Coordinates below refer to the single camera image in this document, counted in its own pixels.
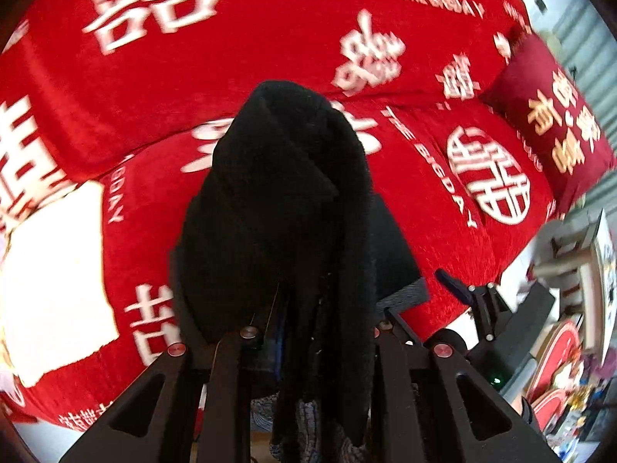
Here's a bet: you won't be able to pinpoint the red patterned bed cover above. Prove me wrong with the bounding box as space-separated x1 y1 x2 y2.
1 100 555 431

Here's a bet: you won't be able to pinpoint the red round decorative box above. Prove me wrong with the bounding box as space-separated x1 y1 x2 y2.
524 319 582 431

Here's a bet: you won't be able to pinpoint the large red patterned quilt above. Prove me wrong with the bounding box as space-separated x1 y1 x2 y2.
1 0 529 230

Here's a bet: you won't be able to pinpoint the white wooden side table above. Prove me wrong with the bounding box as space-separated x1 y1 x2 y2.
532 212 616 363

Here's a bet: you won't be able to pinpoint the black fleece-lined pants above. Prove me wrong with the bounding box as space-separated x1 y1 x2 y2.
174 81 429 462

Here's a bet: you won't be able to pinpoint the small dark red cushion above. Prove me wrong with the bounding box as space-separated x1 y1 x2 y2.
483 34 616 216

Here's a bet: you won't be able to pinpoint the person's right hand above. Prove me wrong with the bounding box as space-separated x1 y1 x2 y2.
510 395 527 416

